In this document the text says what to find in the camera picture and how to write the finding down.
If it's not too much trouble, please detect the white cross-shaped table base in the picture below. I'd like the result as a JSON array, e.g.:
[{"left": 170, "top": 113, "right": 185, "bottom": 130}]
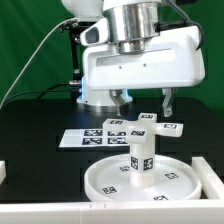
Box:
[{"left": 103, "top": 113, "right": 183, "bottom": 144}]

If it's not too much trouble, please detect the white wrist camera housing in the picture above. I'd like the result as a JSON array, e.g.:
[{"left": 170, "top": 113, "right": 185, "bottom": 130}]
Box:
[{"left": 80, "top": 18, "right": 109, "bottom": 46}]

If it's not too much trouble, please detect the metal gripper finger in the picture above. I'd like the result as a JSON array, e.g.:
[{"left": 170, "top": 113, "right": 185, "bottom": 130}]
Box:
[
  {"left": 162, "top": 88, "right": 176, "bottom": 117},
  {"left": 110, "top": 90, "right": 129, "bottom": 115}
]

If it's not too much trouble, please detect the white right fence bar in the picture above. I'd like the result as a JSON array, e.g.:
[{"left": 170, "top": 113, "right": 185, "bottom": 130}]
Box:
[{"left": 192, "top": 157, "right": 224, "bottom": 200}]

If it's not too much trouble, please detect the grey cable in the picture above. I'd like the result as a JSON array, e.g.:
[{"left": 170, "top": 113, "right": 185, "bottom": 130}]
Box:
[{"left": 0, "top": 17, "right": 78, "bottom": 109}]

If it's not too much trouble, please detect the white fence bar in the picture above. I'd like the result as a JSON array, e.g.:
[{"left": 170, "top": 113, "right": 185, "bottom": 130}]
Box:
[
  {"left": 0, "top": 199, "right": 224, "bottom": 224},
  {"left": 192, "top": 157, "right": 224, "bottom": 200}
]

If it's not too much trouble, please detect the black camera on stand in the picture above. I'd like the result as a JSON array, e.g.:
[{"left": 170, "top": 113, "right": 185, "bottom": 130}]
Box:
[{"left": 59, "top": 18, "right": 93, "bottom": 102}]

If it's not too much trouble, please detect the white marker sheet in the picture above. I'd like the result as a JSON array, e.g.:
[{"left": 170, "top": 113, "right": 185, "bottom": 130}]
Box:
[{"left": 59, "top": 129, "right": 127, "bottom": 148}]

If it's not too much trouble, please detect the white front fence bar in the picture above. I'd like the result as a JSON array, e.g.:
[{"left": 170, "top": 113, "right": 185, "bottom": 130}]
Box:
[{"left": 0, "top": 199, "right": 224, "bottom": 224}]

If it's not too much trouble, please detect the white left fence block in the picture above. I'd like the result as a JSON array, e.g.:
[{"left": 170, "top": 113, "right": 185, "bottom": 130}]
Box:
[{"left": 0, "top": 161, "right": 6, "bottom": 185}]

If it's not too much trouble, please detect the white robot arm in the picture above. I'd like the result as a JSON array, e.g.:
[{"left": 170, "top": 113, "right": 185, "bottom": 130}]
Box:
[{"left": 61, "top": 0, "right": 205, "bottom": 117}]

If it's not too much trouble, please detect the black cable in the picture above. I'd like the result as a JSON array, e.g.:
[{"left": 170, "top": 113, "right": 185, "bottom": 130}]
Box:
[{"left": 2, "top": 83, "right": 83, "bottom": 104}]

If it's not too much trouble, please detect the white round table top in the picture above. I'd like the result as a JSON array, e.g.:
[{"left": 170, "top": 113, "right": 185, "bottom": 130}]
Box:
[{"left": 84, "top": 154, "right": 202, "bottom": 202}]

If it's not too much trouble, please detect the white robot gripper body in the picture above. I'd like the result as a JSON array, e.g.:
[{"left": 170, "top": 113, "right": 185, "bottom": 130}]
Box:
[{"left": 83, "top": 26, "right": 205, "bottom": 91}]

